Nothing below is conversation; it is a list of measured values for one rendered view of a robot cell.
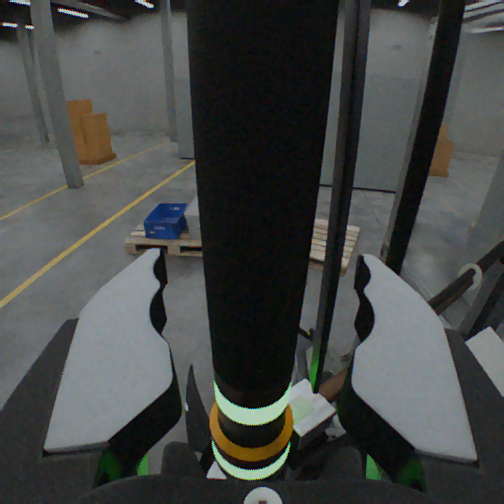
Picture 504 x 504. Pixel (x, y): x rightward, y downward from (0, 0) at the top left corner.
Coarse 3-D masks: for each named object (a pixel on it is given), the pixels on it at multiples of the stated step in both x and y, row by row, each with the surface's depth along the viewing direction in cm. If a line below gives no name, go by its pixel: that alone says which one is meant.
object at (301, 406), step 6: (300, 396) 18; (294, 402) 17; (300, 402) 17; (306, 402) 17; (294, 408) 17; (300, 408) 17; (306, 408) 17; (312, 408) 17; (294, 414) 17; (300, 414) 17; (306, 414) 17; (294, 420) 16; (300, 420) 16
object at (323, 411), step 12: (300, 384) 19; (312, 396) 18; (324, 408) 17; (312, 420) 16; (324, 420) 17; (300, 432) 16; (312, 432) 16; (324, 432) 18; (300, 444) 16; (312, 444) 17; (324, 444) 18; (288, 456) 17; (300, 456) 16; (312, 456) 18; (216, 468) 21; (288, 468) 18; (300, 468) 20
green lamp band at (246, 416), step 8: (216, 392) 12; (288, 392) 12; (224, 400) 11; (280, 400) 11; (224, 408) 11; (232, 408) 11; (240, 408) 11; (264, 408) 11; (272, 408) 11; (280, 408) 11; (232, 416) 11; (240, 416) 11; (248, 416) 11; (256, 416) 11; (264, 416) 11; (272, 416) 11
